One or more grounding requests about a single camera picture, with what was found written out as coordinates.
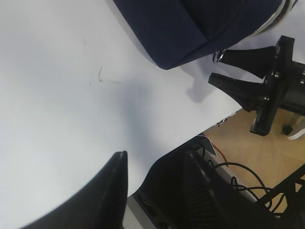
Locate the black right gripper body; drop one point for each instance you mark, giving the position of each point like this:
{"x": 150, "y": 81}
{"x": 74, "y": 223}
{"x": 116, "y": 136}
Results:
{"x": 286, "y": 87}

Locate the white table leg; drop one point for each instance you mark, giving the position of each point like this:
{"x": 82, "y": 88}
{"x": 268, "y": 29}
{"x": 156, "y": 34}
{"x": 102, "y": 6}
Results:
{"x": 295, "y": 129}

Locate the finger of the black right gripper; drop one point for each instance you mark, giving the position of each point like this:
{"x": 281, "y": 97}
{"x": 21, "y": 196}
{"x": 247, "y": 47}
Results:
{"x": 249, "y": 95}
{"x": 259, "y": 62}

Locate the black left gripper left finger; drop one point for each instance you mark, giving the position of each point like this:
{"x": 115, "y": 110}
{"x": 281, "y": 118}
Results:
{"x": 100, "y": 204}

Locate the navy blue lunch bag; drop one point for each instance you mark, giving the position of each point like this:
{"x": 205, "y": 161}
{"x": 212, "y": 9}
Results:
{"x": 176, "y": 32}

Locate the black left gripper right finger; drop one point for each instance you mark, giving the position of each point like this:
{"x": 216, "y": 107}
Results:
{"x": 211, "y": 203}

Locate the white label under table edge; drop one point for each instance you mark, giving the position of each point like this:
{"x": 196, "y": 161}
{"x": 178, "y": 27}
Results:
{"x": 211, "y": 147}

